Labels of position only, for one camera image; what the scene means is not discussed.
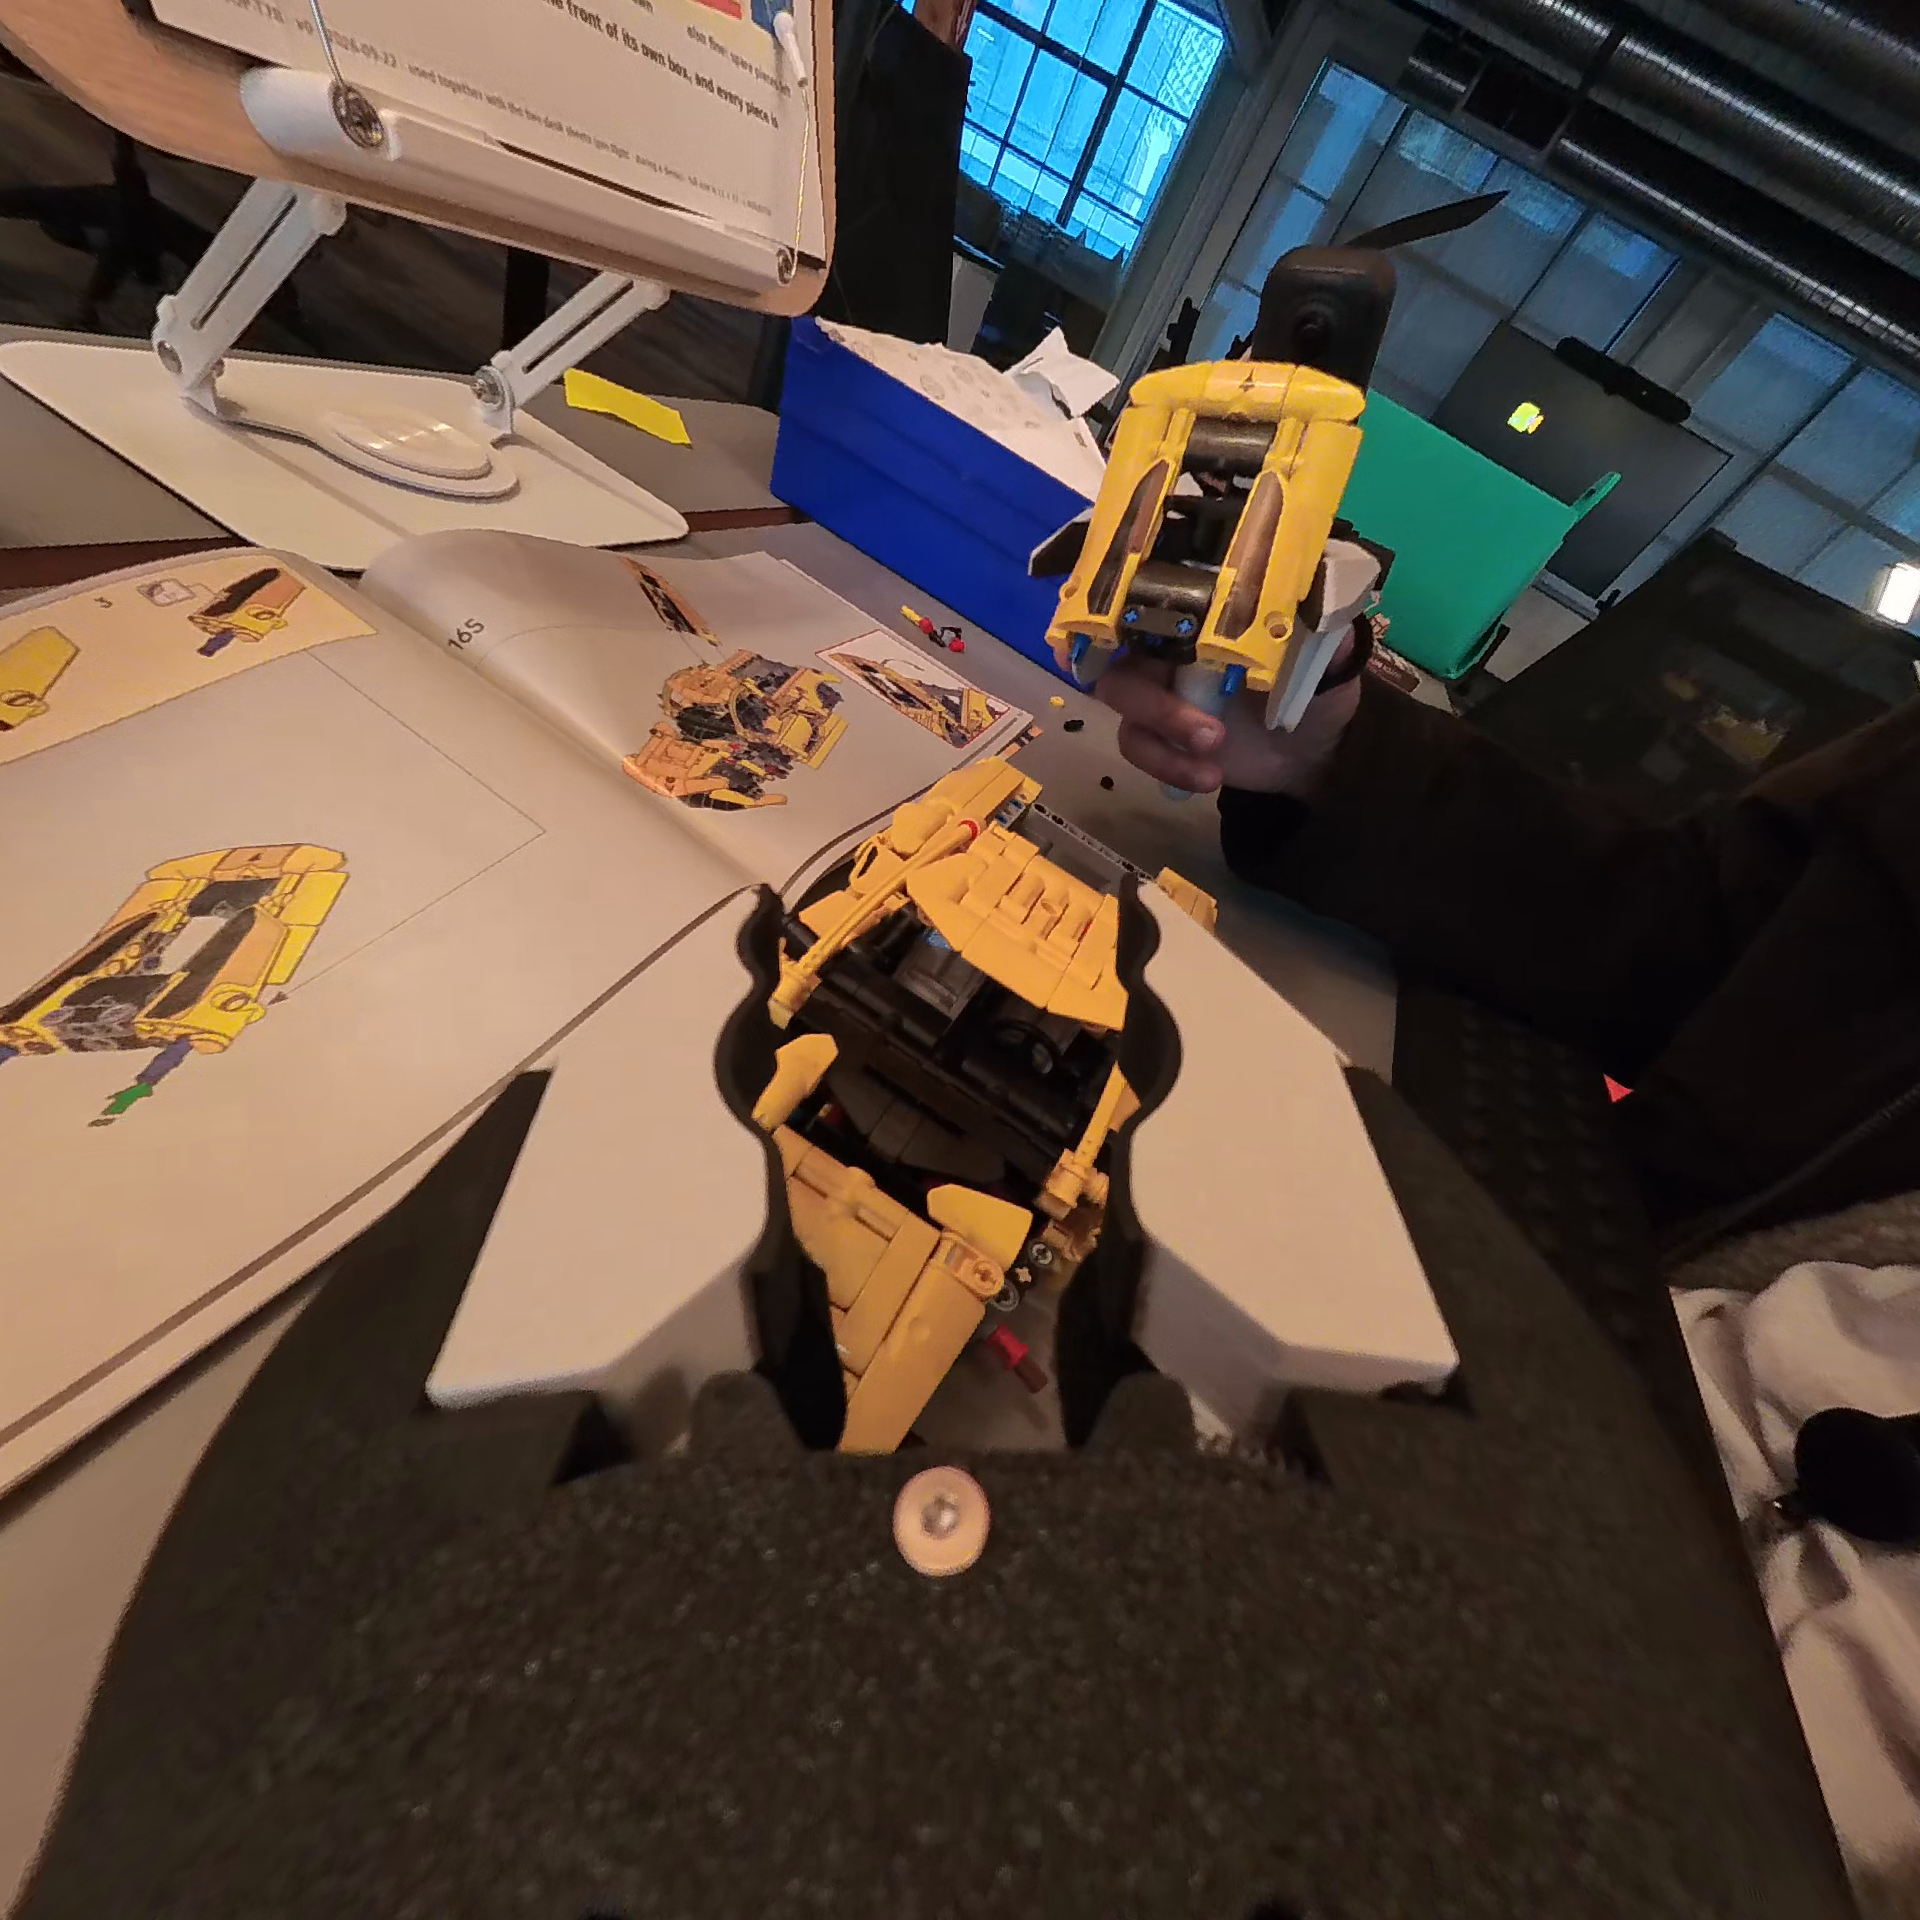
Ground yellow paper slip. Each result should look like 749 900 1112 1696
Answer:
560 365 691 447

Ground yellow toy brick car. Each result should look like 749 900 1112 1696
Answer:
750 758 1220 1457

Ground black upright panel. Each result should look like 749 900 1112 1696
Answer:
831 0 970 323

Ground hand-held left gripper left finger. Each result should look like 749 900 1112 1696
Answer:
425 886 795 1420

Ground black perforated panel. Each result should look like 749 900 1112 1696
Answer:
1389 982 1669 1351

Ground person's right forearm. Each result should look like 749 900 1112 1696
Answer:
1217 675 1920 1203

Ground grey desk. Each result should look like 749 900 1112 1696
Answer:
0 323 1397 1651

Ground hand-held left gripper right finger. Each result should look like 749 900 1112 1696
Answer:
1118 878 1458 1443

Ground person's right hand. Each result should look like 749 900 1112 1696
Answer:
1112 663 1368 803

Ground white document stand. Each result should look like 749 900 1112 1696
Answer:
0 0 838 571

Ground blue plastic bin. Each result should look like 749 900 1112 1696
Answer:
770 314 1144 683

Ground person's white shirt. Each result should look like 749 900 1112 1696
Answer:
1672 1259 1920 1920

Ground white paper sheets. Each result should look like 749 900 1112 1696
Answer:
817 314 1123 503

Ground printed instruction sheet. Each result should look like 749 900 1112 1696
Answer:
151 0 831 277

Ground black lanyard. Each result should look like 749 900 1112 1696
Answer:
1763 1410 1920 1548

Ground black monitor screen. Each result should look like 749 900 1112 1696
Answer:
1433 323 1733 595

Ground open instruction booklet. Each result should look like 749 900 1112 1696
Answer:
0 529 1041 1497

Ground green board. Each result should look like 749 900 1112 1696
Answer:
1320 388 1627 678

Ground large paned window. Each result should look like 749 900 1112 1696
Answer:
906 0 1230 266

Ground yellow brick panel assembly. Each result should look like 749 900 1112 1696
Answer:
1045 358 1368 691

